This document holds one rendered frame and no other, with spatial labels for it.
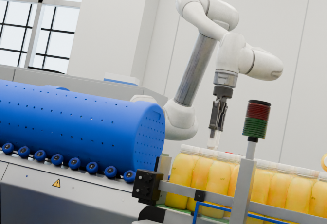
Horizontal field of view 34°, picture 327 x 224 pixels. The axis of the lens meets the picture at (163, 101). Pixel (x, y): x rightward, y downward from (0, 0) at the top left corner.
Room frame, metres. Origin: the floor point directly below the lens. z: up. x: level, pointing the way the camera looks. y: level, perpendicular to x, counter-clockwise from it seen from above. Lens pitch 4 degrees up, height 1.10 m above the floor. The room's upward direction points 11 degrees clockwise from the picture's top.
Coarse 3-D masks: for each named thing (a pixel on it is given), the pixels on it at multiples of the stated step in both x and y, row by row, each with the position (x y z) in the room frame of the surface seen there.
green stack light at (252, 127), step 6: (246, 120) 1.43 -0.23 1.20; (252, 120) 1.41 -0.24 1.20; (258, 120) 1.41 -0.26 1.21; (246, 126) 1.43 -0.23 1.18; (252, 126) 1.41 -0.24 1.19; (258, 126) 1.41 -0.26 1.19; (264, 126) 1.42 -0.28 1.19; (246, 132) 1.42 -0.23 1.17; (252, 132) 1.41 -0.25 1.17; (258, 132) 1.41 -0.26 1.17; (264, 132) 1.42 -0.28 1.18; (258, 138) 1.45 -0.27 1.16; (264, 138) 1.42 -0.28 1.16
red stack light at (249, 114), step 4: (248, 104) 1.43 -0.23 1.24; (252, 104) 1.42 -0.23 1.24; (256, 104) 1.41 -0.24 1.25; (260, 104) 1.41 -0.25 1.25; (248, 108) 1.43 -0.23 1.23; (252, 108) 1.42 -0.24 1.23; (256, 108) 1.41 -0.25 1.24; (260, 108) 1.41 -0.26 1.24; (264, 108) 1.41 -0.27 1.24; (268, 108) 1.42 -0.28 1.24; (248, 112) 1.43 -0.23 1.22; (252, 112) 1.42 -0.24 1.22; (256, 112) 1.41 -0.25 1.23; (260, 112) 1.41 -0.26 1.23; (264, 112) 1.41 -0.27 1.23; (268, 112) 1.42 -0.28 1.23; (248, 116) 1.42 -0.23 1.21; (252, 116) 1.41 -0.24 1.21; (256, 116) 1.41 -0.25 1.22; (260, 116) 1.41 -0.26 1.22; (264, 116) 1.41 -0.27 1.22; (268, 116) 1.42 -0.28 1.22; (264, 120) 1.42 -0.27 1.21; (268, 120) 1.43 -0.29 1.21
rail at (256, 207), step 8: (160, 184) 1.70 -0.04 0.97; (168, 184) 1.69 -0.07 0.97; (176, 184) 1.68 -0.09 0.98; (176, 192) 1.67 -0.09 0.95; (184, 192) 1.66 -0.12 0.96; (192, 192) 1.65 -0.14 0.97; (208, 192) 1.63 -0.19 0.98; (208, 200) 1.63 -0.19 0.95; (216, 200) 1.62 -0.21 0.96; (224, 200) 1.61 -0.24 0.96; (232, 200) 1.61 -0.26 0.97; (256, 208) 1.58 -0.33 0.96; (264, 208) 1.57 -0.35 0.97; (272, 208) 1.56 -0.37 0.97; (280, 208) 1.55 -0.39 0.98; (272, 216) 1.56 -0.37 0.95; (280, 216) 1.55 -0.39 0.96; (288, 216) 1.54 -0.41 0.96; (296, 216) 1.53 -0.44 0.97; (304, 216) 1.52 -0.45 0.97; (312, 216) 1.52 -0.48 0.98
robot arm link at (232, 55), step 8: (232, 32) 2.01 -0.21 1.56; (224, 40) 1.99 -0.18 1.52; (232, 40) 1.98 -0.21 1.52; (240, 40) 1.98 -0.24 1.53; (224, 48) 1.98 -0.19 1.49; (232, 48) 1.97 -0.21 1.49; (240, 48) 1.98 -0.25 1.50; (216, 56) 2.02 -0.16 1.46; (224, 56) 1.98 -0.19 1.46; (232, 56) 1.97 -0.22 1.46; (240, 56) 1.98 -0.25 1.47; (248, 56) 2.00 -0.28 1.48; (216, 64) 2.01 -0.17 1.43; (224, 64) 1.98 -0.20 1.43; (232, 64) 1.98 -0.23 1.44; (240, 64) 1.99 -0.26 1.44; (248, 64) 2.00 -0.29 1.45; (240, 72) 2.03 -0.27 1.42
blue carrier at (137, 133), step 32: (0, 96) 2.05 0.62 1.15; (32, 96) 2.01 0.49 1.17; (64, 96) 1.98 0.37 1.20; (96, 96) 1.97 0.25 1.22; (0, 128) 2.04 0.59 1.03; (32, 128) 1.98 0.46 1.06; (64, 128) 1.92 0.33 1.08; (96, 128) 1.87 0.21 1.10; (128, 128) 1.83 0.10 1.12; (160, 128) 2.01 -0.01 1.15; (64, 160) 2.01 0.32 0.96; (96, 160) 1.91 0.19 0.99; (128, 160) 1.84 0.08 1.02
